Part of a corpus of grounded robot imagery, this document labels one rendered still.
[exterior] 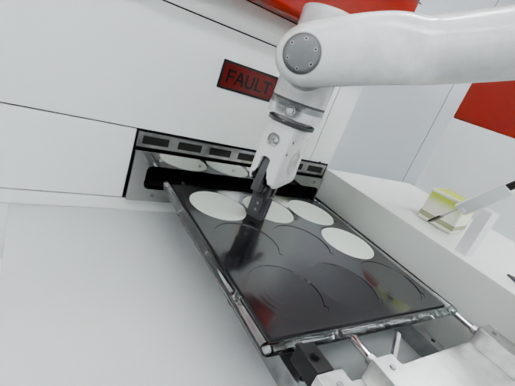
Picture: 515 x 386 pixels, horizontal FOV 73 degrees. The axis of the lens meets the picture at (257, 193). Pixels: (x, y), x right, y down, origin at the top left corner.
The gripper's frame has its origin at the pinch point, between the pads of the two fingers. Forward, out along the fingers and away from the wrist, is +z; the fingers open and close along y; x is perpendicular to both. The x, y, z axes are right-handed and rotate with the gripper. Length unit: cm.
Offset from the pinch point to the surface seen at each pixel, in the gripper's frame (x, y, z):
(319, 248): -12.1, 1.4, 2.2
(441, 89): -17, 324, -53
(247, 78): 12.7, 5.7, -18.4
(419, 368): -30.0, -11.2, 4.0
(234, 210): 3.4, -1.8, 2.1
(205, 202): 7.6, -4.7, 2.1
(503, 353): -40.3, -0.5, 1.9
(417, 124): -13, 317, -16
